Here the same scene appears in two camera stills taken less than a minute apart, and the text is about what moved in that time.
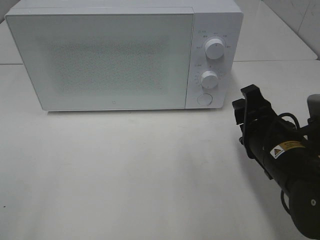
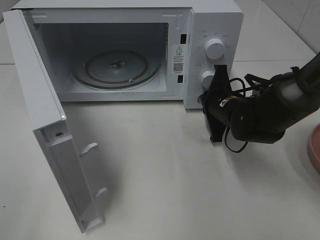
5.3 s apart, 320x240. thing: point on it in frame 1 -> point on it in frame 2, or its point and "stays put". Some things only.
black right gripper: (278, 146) -> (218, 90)
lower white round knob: (209, 79) stays put
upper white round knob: (214, 48) stays put
